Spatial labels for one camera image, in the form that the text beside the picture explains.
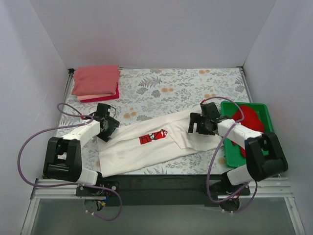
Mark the red crumpled t-shirt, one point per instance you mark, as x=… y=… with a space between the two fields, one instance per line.
x=250 y=121

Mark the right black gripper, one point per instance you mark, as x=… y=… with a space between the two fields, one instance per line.
x=199 y=121

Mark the folded salmon pink t-shirt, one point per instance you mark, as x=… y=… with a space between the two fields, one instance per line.
x=95 y=80

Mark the floral patterned table mat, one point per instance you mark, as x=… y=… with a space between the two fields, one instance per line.
x=150 y=93

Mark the folded crimson t-shirt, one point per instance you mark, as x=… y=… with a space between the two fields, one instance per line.
x=103 y=98

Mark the folded light peach t-shirt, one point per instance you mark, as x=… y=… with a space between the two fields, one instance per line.
x=93 y=96

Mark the white printed t-shirt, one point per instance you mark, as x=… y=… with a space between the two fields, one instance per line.
x=151 y=142

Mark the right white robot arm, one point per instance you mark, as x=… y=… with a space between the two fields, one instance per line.
x=264 y=155

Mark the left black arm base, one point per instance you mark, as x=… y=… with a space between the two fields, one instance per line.
x=101 y=196

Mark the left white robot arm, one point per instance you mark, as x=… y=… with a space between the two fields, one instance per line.
x=63 y=160

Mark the aluminium frame rail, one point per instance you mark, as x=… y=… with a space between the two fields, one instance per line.
x=269 y=188

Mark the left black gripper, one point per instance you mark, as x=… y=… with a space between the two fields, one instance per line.
x=110 y=129

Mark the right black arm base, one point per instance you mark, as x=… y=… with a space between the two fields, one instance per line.
x=218 y=187

